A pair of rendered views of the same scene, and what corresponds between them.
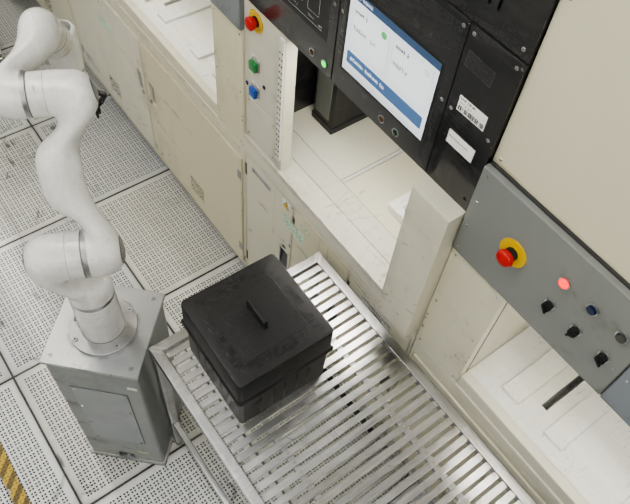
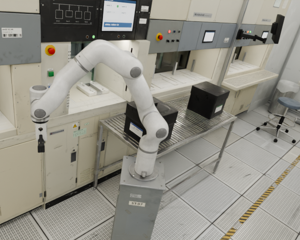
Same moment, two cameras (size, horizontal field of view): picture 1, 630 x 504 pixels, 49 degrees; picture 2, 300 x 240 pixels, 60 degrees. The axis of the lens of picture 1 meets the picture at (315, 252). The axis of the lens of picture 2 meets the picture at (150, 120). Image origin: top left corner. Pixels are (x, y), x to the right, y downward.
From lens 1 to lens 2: 229 cm
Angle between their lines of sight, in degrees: 72
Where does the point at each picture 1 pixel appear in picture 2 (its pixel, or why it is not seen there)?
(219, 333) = (162, 113)
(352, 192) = (80, 101)
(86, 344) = (154, 174)
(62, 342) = (154, 183)
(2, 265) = not seen: outside the picture
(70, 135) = not seen: hidden behind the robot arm
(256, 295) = not seen: hidden behind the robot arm
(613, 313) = (176, 27)
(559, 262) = (167, 27)
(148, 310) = (132, 159)
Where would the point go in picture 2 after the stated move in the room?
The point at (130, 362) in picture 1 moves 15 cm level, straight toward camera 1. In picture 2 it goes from (157, 163) to (174, 158)
